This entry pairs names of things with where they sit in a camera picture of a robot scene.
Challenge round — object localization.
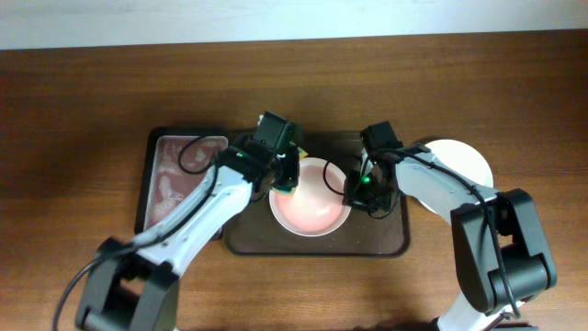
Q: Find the green yellow sponge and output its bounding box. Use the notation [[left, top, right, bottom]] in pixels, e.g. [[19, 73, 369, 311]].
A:
[[273, 144, 308, 194]]

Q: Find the white plate top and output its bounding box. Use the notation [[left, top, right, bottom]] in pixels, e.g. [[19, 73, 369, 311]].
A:
[[269, 157, 351, 237]]

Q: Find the white plate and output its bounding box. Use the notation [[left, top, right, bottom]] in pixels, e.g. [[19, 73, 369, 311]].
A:
[[418, 139, 494, 216], [269, 157, 351, 237]]

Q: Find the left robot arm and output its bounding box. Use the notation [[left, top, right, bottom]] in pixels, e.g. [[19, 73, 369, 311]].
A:
[[74, 137, 300, 330]]

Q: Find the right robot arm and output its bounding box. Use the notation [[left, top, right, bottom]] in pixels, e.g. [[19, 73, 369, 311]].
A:
[[344, 143, 558, 330]]

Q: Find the brown serving tray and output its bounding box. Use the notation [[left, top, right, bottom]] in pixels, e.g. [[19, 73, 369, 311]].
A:
[[222, 131, 411, 257]]

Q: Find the black tray with red water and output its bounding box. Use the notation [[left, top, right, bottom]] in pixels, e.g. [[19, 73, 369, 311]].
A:
[[134, 127, 229, 234]]

